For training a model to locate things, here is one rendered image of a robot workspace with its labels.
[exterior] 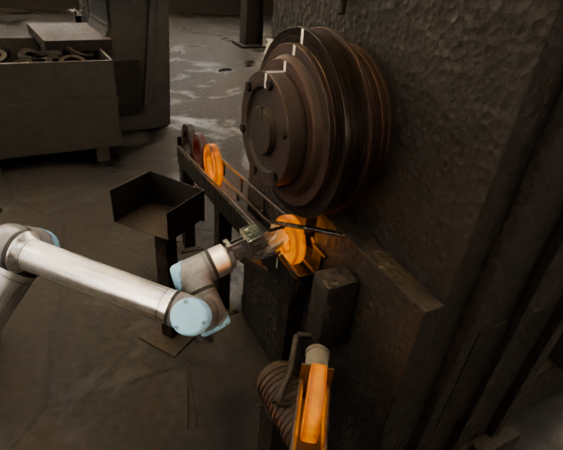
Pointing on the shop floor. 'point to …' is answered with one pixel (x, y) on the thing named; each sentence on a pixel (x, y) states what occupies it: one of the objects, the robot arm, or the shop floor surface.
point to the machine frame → (449, 220)
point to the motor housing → (275, 417)
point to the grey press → (123, 54)
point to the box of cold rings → (45, 102)
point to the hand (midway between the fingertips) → (289, 234)
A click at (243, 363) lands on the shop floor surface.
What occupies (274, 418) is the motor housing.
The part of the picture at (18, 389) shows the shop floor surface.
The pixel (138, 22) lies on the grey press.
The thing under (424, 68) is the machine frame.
